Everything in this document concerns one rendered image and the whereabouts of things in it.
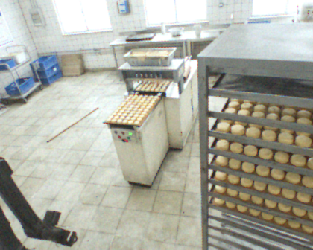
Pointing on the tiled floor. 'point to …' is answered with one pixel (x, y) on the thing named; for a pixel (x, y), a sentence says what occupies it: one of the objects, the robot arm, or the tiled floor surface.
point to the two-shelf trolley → (16, 80)
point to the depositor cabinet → (179, 109)
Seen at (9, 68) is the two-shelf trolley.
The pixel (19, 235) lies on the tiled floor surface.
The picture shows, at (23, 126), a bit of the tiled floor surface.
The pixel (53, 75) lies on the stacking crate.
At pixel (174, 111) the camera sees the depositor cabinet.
